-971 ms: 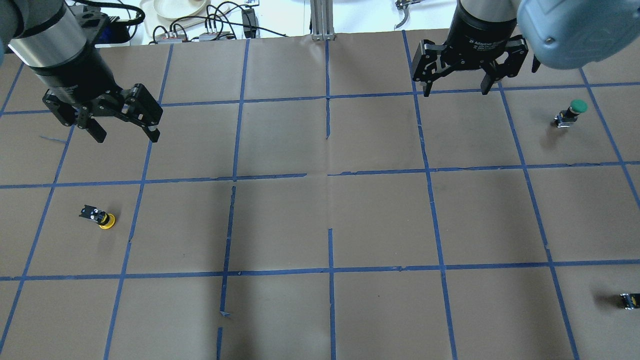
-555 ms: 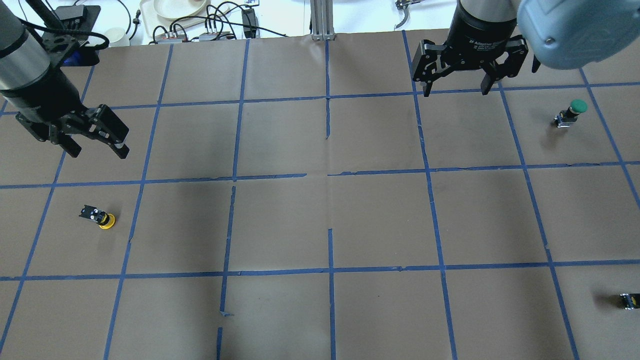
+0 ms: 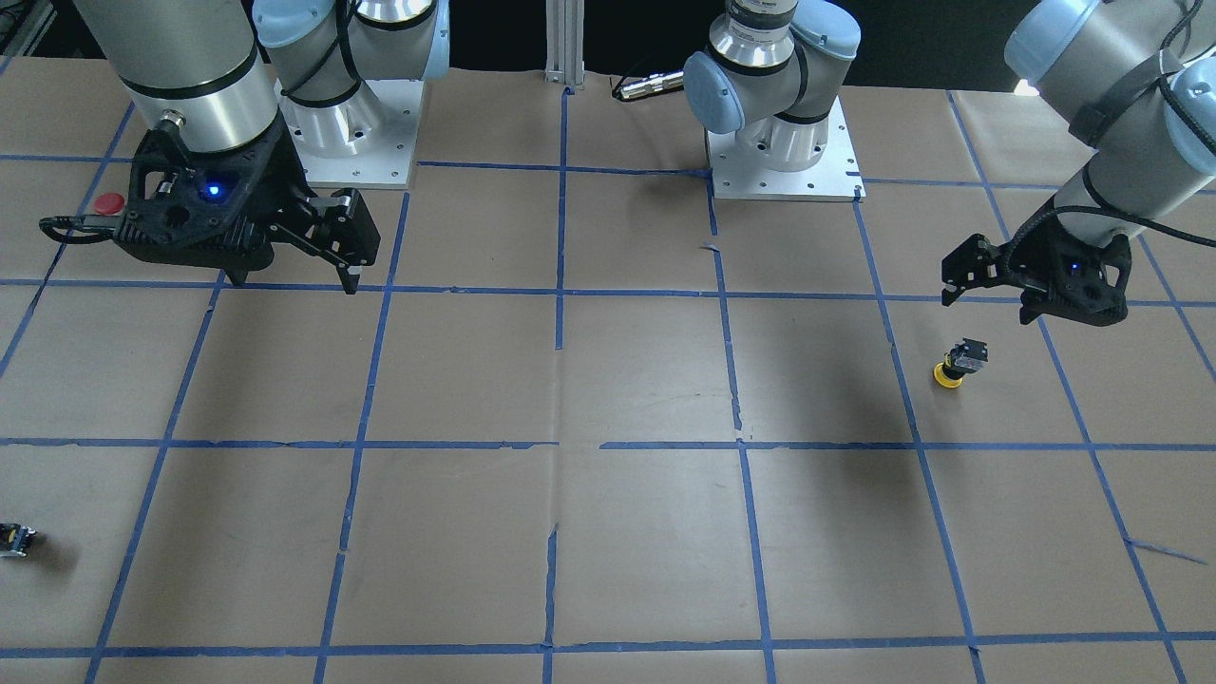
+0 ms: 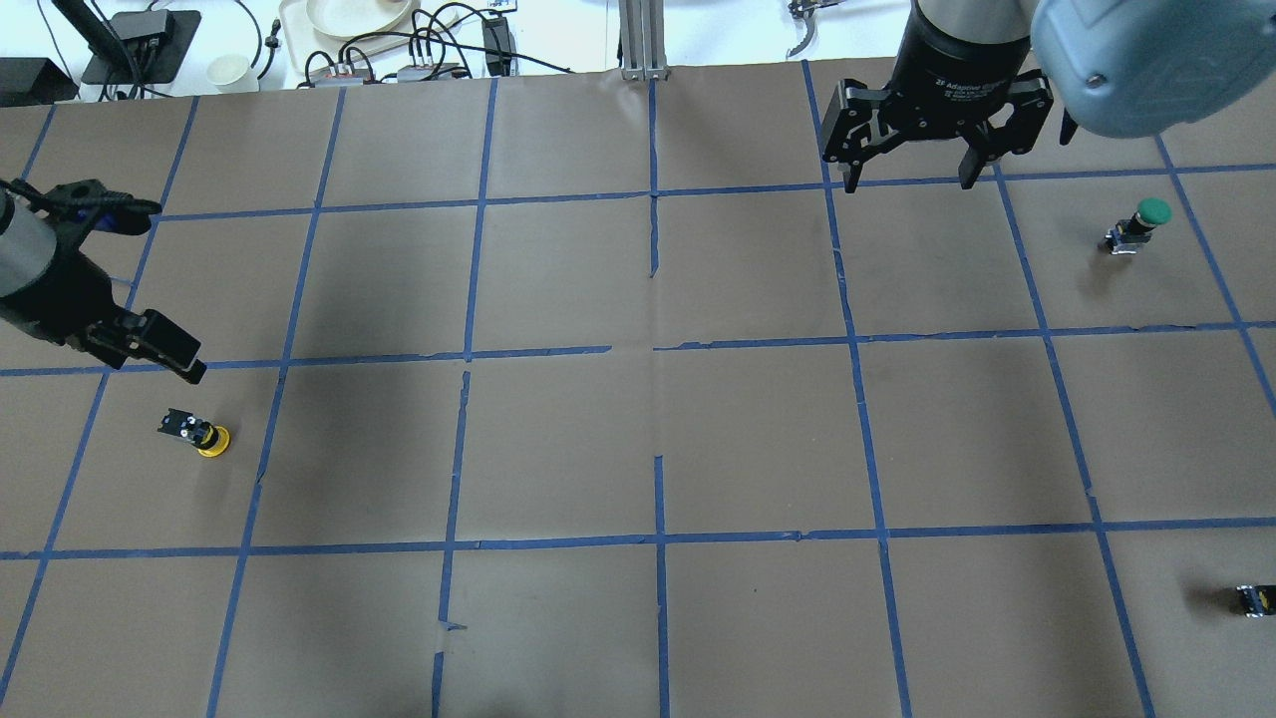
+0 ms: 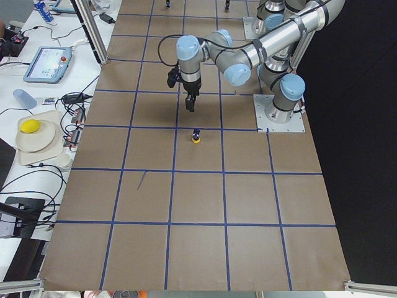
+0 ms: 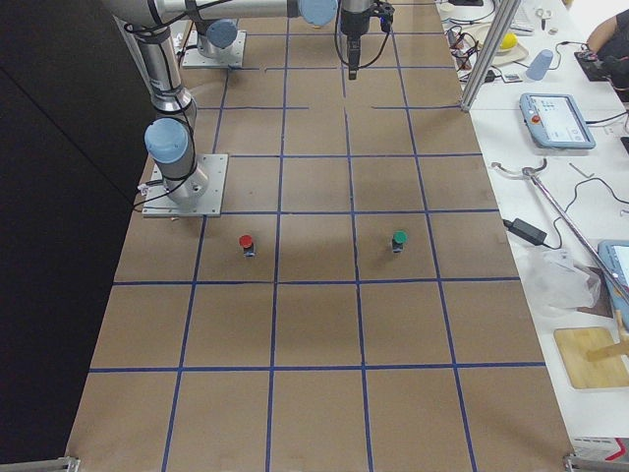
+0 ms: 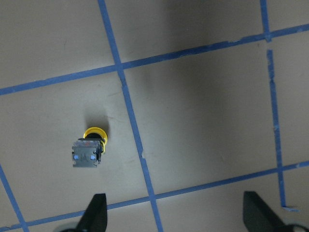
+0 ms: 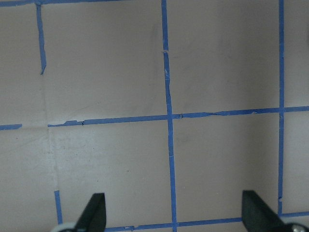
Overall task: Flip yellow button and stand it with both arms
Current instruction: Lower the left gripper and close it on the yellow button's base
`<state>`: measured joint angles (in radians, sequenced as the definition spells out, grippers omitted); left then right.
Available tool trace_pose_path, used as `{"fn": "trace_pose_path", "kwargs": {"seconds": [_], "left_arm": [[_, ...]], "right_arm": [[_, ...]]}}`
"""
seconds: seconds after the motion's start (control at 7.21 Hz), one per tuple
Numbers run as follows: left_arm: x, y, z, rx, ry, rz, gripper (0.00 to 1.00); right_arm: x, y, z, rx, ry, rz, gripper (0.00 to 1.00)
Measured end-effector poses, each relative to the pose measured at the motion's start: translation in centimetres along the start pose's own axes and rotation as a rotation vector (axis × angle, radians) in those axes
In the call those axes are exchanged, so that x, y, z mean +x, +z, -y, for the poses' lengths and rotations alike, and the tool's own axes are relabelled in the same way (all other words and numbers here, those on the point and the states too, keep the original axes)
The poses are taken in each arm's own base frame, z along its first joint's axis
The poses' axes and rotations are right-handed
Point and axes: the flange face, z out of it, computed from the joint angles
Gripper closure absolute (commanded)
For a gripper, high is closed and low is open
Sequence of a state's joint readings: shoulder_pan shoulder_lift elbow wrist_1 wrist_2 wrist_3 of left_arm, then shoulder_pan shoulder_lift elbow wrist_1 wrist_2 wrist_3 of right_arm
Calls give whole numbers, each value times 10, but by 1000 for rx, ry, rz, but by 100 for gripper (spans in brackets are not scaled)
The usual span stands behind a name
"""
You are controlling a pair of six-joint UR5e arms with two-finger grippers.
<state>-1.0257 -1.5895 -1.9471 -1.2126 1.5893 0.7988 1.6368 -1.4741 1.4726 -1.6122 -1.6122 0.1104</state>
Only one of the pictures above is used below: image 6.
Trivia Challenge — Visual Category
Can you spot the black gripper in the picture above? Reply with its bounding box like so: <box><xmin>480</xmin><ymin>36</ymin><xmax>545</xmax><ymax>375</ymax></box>
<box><xmin>340</xmin><ymin>0</ymin><xmax>394</xmax><ymax>81</ymax></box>

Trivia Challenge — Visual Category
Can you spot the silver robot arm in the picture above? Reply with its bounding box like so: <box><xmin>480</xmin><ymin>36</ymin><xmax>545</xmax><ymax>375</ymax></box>
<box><xmin>104</xmin><ymin>1</ymin><xmax>340</xmax><ymax>216</ymax></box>

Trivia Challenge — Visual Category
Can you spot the green push button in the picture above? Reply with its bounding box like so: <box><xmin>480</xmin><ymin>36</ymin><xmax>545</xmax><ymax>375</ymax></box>
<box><xmin>391</xmin><ymin>230</ymin><xmax>408</xmax><ymax>254</ymax></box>

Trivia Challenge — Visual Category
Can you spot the red push button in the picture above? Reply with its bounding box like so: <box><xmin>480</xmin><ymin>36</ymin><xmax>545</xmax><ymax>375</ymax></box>
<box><xmin>239</xmin><ymin>234</ymin><xmax>256</xmax><ymax>258</ymax></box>

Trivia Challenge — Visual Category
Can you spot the beige tray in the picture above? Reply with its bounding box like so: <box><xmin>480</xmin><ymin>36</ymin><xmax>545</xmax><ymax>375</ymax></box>
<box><xmin>462</xmin><ymin>24</ymin><xmax>529</xmax><ymax>66</ymax></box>

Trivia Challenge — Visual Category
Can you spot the yellow lemon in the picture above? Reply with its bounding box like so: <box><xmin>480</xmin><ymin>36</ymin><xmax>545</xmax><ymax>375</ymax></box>
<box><xmin>498</xmin><ymin>32</ymin><xmax>518</xmax><ymax>51</ymax></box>

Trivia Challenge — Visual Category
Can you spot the blue plastic cup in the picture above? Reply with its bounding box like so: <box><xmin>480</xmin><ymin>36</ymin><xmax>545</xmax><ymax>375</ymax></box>
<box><xmin>525</xmin><ymin>49</ymin><xmax>554</xmax><ymax>82</ymax></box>

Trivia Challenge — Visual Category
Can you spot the blue teach pendant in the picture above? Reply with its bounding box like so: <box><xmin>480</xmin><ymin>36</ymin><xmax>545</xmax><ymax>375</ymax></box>
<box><xmin>598</xmin><ymin>240</ymin><xmax>629</xmax><ymax>326</ymax></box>
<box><xmin>519</xmin><ymin>93</ymin><xmax>596</xmax><ymax>149</ymax></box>

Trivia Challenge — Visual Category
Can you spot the metal grabber stick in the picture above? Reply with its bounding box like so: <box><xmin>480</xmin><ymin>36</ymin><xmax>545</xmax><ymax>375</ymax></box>
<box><xmin>490</xmin><ymin>157</ymin><xmax>628</xmax><ymax>302</ymax></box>

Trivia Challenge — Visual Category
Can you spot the black power adapter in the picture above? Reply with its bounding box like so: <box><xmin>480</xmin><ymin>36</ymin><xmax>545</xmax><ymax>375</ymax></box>
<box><xmin>503</xmin><ymin>218</ymin><xmax>546</xmax><ymax>246</ymax></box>

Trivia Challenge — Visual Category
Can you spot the clear plastic bag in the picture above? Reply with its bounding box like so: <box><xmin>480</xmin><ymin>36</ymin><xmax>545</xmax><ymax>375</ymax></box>
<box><xmin>522</xmin><ymin>249</ymin><xmax>601</xmax><ymax>309</ymax></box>

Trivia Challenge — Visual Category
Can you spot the wooden cutting board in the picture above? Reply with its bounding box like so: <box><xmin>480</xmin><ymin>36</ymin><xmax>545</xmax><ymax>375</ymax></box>
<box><xmin>553</xmin><ymin>327</ymin><xmax>628</xmax><ymax>389</ymax></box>

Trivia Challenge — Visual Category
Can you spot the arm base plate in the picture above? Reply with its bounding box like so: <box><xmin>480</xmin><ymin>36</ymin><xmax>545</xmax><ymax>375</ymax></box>
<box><xmin>182</xmin><ymin>29</ymin><xmax>247</xmax><ymax>69</ymax></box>
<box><xmin>142</xmin><ymin>153</ymin><xmax>228</xmax><ymax>217</ymax></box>

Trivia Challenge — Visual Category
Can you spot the aluminium frame post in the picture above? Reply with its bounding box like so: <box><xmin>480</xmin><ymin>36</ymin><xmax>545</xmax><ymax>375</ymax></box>
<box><xmin>460</xmin><ymin>0</ymin><xmax>520</xmax><ymax>112</ymax></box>

